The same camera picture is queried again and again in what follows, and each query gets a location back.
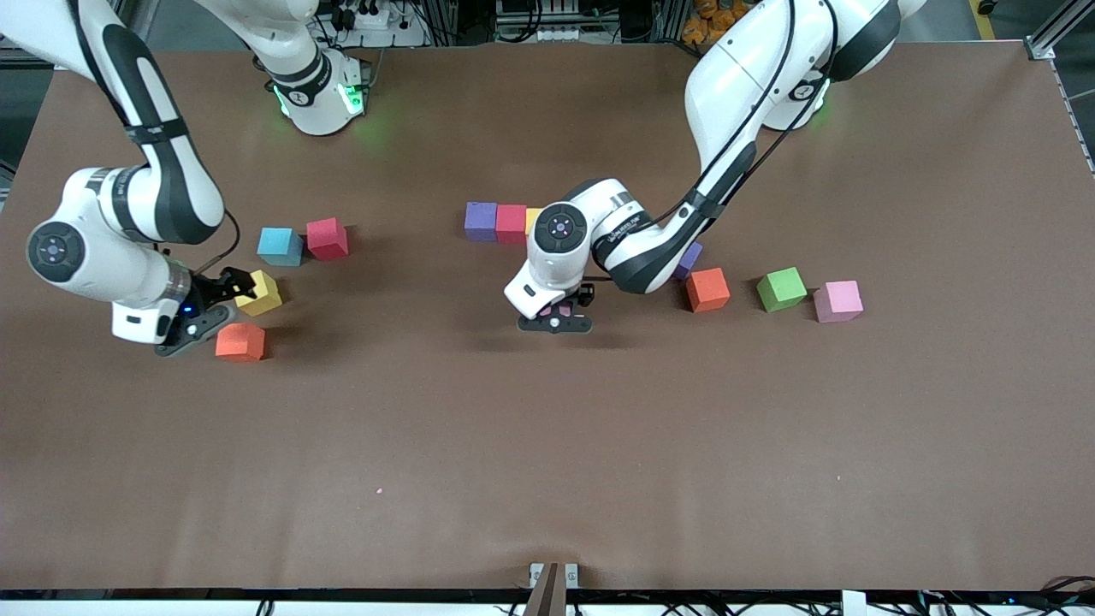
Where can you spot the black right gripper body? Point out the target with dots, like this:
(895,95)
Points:
(211,291)

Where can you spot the pink foam cube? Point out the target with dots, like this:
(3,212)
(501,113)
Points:
(565,311)
(837,301)

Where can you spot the orange foam cube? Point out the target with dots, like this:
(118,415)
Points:
(707,289)
(240,341)

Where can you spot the yellow foam cube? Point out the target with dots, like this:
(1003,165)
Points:
(532,221)
(265,299)

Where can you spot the red foam cube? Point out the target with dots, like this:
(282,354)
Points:
(511,224)
(328,237)

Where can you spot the purple foam cube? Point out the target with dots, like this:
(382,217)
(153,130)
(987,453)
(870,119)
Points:
(691,261)
(481,222)

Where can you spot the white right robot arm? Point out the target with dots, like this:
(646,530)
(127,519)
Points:
(56,250)

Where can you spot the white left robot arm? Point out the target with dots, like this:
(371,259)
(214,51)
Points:
(560,227)

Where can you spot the light blue foam cube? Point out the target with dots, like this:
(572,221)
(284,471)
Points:
(280,246)

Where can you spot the green foam cube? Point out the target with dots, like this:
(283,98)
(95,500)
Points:
(781,288)

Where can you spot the white socket strip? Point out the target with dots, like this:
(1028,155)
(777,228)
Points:
(556,34)

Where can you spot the white power strip with plugs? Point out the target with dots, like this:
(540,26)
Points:
(376,19)

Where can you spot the brown wooden stick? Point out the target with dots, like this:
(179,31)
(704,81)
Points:
(547,596)

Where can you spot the orange snack bags pile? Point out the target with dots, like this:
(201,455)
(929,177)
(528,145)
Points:
(714,21)

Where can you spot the small metal bracket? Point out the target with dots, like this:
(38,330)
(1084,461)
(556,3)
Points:
(536,573)

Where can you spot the aluminium frame profile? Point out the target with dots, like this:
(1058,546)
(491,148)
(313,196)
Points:
(1056,30)
(38,38)

